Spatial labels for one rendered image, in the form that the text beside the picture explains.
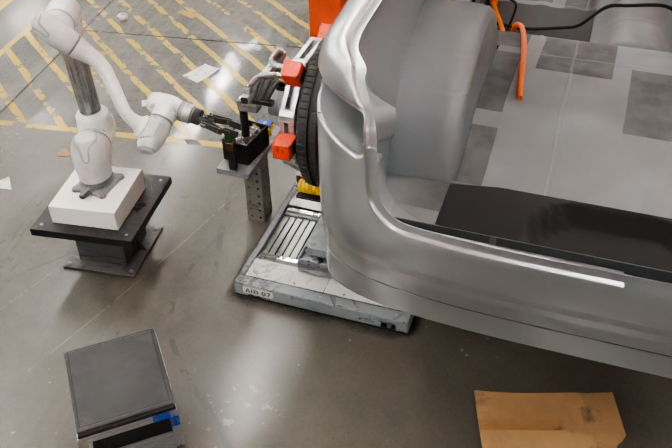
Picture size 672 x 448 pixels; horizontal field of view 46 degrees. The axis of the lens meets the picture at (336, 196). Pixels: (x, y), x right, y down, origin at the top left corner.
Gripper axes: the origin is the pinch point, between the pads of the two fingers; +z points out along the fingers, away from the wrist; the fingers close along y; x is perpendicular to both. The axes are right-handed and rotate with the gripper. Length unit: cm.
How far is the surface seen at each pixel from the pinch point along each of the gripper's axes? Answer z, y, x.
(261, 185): 12, 34, 39
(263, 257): 27, 5, 61
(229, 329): 26, -33, 78
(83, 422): -2, -119, 71
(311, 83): 30, -29, -41
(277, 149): 25.5, -35.5, -13.4
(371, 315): 83, -23, 53
